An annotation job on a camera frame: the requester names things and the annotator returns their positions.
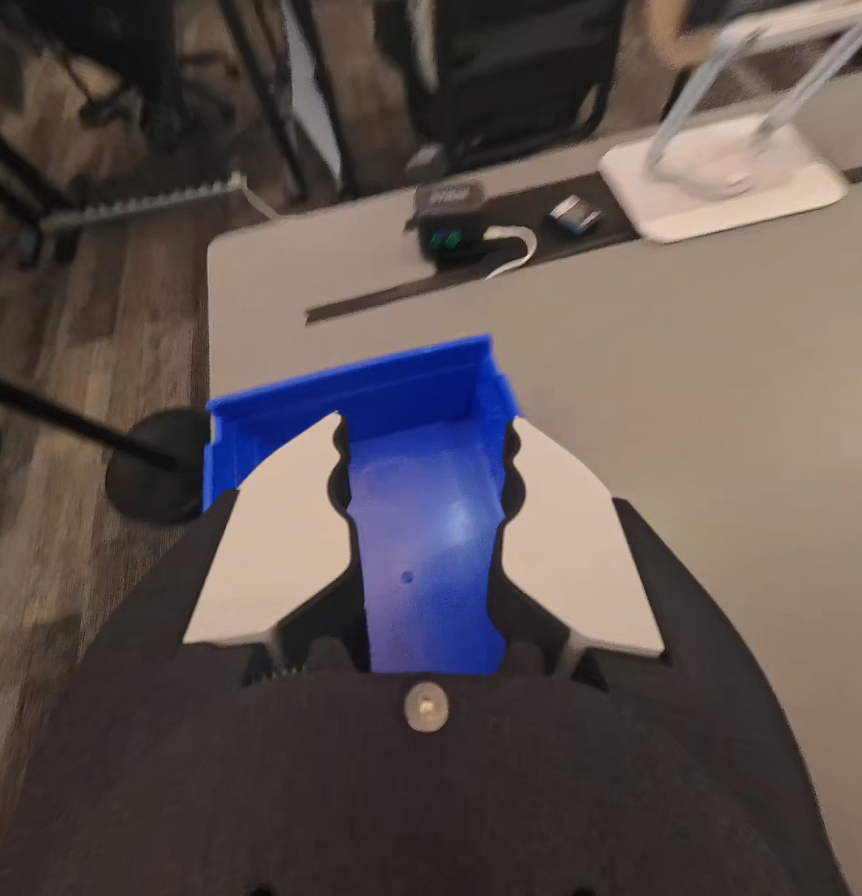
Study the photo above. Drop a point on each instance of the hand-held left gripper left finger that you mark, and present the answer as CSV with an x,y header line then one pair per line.
x,y
277,546

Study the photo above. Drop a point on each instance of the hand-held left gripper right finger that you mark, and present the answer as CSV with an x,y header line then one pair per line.
x,y
578,560

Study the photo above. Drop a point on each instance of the blue plastic bin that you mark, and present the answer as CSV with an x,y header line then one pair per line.
x,y
431,490

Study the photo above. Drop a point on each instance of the white power strip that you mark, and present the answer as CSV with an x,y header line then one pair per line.
x,y
144,199

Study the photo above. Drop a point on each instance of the black battery charger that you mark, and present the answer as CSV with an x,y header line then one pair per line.
x,y
448,203

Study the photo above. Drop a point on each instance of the white tablet stand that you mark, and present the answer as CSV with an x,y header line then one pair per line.
x,y
725,189

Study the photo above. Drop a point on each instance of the black office chair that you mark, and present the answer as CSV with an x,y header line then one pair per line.
x,y
515,70

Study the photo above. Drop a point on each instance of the small black camera battery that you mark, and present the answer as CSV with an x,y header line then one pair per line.
x,y
574,215

